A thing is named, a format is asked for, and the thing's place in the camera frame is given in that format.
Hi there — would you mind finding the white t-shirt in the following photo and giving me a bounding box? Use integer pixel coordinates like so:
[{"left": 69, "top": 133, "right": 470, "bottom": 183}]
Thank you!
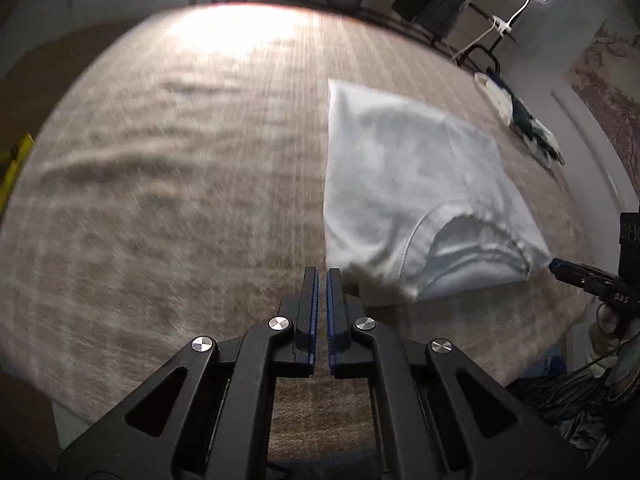
[{"left": 323, "top": 80, "right": 551, "bottom": 307}]

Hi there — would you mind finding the stack of folded clothes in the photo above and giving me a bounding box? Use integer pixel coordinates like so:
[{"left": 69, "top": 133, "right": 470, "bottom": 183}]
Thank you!
[{"left": 473, "top": 72, "right": 565, "bottom": 169}]

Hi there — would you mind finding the right hand in white glove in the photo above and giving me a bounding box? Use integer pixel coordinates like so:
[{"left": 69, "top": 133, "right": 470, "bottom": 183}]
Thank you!
[{"left": 589, "top": 304, "right": 639, "bottom": 382}]

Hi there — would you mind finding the plaid beige bed cover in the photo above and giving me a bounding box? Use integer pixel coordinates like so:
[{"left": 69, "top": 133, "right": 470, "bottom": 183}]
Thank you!
[{"left": 0, "top": 2, "right": 591, "bottom": 466}]

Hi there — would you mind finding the white clip desk lamp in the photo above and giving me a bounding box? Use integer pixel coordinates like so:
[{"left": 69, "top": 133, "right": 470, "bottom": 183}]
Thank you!
[{"left": 449, "top": 0, "right": 552, "bottom": 64}]

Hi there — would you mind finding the yellow object at bedside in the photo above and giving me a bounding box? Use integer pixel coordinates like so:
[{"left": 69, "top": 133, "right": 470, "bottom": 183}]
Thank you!
[{"left": 0, "top": 133, "right": 35, "bottom": 214}]

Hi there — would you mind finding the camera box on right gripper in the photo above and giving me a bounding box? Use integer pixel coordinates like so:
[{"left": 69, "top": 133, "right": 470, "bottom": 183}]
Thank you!
[{"left": 618, "top": 212, "right": 640, "bottom": 282}]

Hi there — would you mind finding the landscape wall painting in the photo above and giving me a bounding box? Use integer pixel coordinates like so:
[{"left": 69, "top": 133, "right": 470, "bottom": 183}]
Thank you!
[{"left": 565, "top": 22, "right": 639, "bottom": 188}]

